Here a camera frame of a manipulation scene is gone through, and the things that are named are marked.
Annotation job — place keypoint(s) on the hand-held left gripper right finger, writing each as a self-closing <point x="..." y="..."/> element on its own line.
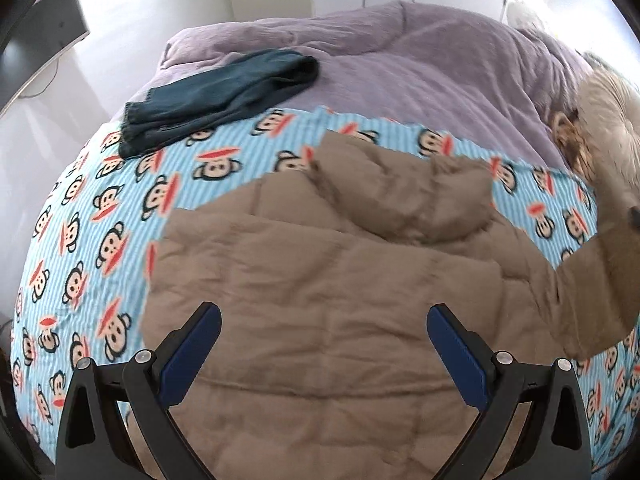
<point x="457" y="355"/>

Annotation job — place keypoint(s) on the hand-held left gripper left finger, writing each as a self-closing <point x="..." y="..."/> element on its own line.
<point x="192" y="355"/>

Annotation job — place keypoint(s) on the brown puffer jacket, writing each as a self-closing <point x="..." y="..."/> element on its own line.
<point x="325" y="285"/>

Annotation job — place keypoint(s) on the blue monkey print blanket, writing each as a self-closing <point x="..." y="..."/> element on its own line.
<point x="100" y="200"/>

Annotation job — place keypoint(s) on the dark teal folded clothing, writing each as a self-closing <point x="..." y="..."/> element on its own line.
<point x="210" y="95"/>

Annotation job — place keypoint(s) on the purple duvet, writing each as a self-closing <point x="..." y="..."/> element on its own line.
<point x="400" y="85"/>

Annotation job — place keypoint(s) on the cream plush toy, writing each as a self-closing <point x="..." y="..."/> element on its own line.
<point x="610" y="120"/>

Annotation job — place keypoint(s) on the white fluffy pillow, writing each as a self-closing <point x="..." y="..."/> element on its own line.
<point x="522" y="14"/>

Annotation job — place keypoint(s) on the dark grey monitor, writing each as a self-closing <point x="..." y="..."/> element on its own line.
<point x="42" y="35"/>

